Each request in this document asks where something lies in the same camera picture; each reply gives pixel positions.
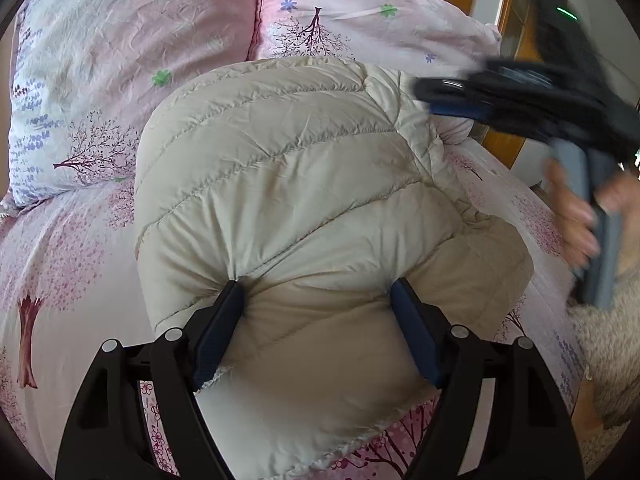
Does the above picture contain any person's right hand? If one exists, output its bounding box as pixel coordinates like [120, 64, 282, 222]
[545, 157, 640, 272]

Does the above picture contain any cream quilted down jacket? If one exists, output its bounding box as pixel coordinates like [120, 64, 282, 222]
[134, 57, 536, 480]

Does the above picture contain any pink floral pillow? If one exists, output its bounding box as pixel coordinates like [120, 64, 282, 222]
[247, 0, 504, 147]
[10, 0, 264, 212]

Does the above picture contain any person's right forearm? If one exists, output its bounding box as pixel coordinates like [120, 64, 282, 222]
[566, 255, 640, 463]

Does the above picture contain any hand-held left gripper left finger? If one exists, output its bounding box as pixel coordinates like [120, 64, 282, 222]
[55, 280, 246, 480]

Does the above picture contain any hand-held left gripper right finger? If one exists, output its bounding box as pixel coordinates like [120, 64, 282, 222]
[390, 277, 586, 480]

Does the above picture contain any pink floral bed sheet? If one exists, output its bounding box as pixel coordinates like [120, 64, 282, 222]
[0, 137, 592, 480]

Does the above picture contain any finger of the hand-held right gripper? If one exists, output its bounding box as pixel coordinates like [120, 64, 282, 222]
[429, 99, 497, 123]
[412, 76, 473, 105]

